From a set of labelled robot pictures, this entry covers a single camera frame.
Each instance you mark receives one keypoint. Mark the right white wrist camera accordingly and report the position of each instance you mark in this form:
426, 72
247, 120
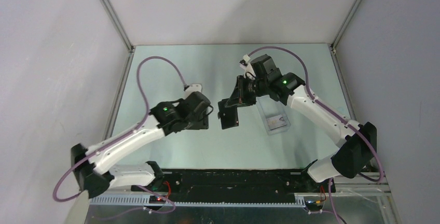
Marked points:
246, 66

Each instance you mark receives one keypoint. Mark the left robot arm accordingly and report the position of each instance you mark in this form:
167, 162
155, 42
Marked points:
96, 168

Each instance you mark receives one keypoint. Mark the left controller board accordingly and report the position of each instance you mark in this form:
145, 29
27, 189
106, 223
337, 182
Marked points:
155, 200

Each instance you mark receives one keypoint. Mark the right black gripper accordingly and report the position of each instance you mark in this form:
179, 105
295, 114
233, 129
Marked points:
239, 98

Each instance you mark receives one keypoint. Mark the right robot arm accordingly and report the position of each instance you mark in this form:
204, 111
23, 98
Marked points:
356, 142

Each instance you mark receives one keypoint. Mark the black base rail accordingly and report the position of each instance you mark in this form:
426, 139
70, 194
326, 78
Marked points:
236, 186

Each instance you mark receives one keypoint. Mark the right controller board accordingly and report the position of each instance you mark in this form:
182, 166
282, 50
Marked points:
313, 207

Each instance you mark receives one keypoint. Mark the aluminium frame post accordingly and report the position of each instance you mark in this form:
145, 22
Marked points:
345, 24
116, 22

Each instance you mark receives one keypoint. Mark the right aluminium frame post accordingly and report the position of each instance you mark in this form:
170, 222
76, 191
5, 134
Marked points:
345, 24

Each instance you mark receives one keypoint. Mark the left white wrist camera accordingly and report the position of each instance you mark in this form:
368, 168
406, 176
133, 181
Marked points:
189, 89

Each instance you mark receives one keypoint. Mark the controller board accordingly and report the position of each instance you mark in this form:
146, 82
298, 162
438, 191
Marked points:
155, 200
313, 207

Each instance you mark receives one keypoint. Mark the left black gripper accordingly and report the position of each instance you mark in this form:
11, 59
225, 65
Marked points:
202, 123

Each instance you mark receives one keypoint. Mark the left aluminium frame post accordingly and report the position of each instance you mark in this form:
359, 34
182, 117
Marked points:
116, 22

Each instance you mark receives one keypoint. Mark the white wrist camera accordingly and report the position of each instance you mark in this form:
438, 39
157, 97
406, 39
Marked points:
246, 66
189, 89

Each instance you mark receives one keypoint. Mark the clear plastic card tray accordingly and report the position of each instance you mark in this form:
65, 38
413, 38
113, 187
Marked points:
273, 115

